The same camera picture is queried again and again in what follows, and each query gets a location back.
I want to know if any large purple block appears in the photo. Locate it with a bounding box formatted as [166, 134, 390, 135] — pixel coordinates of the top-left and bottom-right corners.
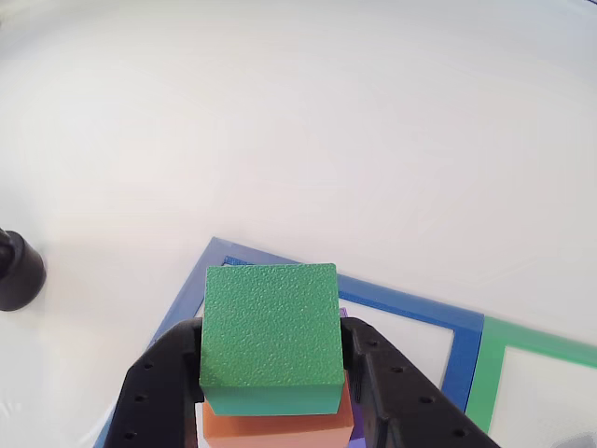
[339, 306, 368, 442]

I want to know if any orange block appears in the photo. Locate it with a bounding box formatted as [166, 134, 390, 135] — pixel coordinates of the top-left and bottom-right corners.
[201, 371, 354, 448]

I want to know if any green block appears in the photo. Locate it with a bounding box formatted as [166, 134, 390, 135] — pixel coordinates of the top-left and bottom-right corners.
[198, 262, 347, 417]

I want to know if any black tripod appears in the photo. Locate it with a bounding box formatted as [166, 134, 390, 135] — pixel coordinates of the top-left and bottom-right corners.
[0, 228, 48, 313]

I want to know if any green square frame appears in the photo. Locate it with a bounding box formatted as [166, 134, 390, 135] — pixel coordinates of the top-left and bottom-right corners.
[464, 315, 597, 435]

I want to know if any blue square frame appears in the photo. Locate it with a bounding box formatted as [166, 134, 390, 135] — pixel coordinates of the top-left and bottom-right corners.
[90, 236, 485, 448]

